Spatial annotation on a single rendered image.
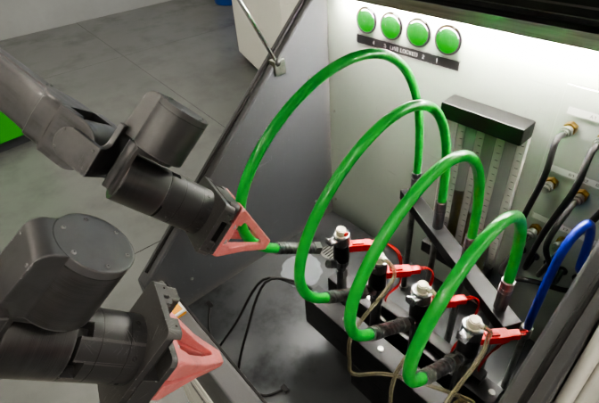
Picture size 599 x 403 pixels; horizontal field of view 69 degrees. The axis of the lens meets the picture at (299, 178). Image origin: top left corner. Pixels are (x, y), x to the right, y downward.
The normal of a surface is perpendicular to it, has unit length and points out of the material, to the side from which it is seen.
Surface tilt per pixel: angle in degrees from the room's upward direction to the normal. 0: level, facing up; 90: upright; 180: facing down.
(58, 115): 52
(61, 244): 46
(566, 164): 90
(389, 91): 90
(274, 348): 0
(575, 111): 90
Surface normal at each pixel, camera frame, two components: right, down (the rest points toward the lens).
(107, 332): 0.73, -0.47
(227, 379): -0.07, -0.80
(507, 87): -0.75, 0.43
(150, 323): -0.66, -0.36
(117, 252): 0.62, -0.75
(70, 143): -0.22, -0.03
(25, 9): 0.62, 0.44
